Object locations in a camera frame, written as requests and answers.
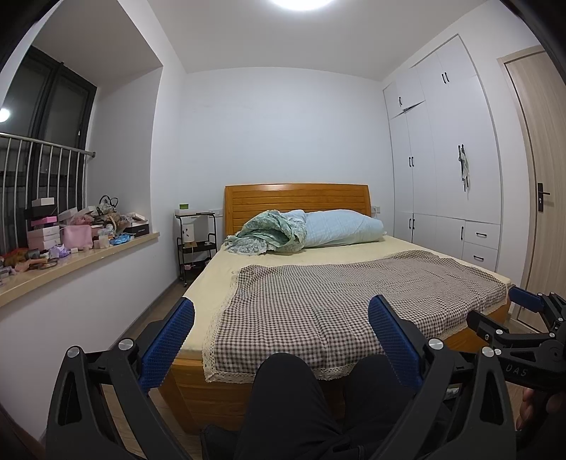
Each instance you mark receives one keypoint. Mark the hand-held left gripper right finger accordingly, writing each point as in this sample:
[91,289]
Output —
[391,336]

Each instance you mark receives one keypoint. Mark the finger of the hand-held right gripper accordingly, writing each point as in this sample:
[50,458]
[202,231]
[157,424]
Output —
[526,298]
[484,325]

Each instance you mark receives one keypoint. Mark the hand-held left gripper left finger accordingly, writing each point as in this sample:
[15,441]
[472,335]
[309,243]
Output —
[170,340]

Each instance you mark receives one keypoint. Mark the person's right hand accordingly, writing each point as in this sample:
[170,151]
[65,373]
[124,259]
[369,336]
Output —
[533,407]

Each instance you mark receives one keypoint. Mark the brown checkered blanket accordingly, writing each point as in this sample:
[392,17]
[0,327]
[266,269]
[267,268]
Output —
[331,300]

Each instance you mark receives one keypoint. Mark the beige bed sheet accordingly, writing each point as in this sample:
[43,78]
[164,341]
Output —
[221,270]

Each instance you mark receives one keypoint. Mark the white table lamp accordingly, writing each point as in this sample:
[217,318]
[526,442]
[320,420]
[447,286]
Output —
[190,232]

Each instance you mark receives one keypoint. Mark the blue plastic wrapper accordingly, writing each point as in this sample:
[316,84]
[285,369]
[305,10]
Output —
[121,240]

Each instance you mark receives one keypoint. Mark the beige stone windowsill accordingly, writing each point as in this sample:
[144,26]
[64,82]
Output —
[88,261]

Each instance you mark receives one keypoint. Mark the black flat box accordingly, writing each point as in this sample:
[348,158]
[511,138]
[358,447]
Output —
[138,230]

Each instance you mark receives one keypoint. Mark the light blue pillow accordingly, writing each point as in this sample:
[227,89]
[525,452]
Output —
[345,228]

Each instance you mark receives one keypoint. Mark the person's black pants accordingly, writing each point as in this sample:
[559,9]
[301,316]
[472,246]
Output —
[287,407]

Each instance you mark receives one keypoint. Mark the black rolling cart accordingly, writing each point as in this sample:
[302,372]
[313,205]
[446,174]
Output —
[194,215]

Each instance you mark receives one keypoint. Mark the pile of small clutter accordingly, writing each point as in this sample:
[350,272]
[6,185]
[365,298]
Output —
[106,219]

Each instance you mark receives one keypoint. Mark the pink cosmetic bag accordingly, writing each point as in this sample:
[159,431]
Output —
[77,236]

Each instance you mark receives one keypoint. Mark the green floral quilt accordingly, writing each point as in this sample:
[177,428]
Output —
[265,234]

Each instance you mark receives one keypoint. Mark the light wooden door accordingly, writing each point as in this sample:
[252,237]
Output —
[528,155]

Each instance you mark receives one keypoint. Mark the hanging green white cloth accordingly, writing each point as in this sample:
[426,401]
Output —
[464,168]

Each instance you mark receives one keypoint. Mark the white wardrobe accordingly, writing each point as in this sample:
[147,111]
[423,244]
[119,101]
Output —
[424,177]

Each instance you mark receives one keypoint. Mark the wooden bed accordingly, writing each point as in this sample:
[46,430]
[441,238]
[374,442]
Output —
[292,199]

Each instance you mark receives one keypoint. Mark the stack of gift boxes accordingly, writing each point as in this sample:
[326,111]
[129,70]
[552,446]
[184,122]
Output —
[42,225]

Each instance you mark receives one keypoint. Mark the metal window railing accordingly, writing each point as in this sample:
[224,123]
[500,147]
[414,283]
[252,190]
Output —
[44,143]

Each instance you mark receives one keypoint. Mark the dark framed window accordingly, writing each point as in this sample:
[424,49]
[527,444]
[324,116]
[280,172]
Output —
[48,110]

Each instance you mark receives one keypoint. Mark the round ceiling lamp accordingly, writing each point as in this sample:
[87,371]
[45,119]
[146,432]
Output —
[300,3]

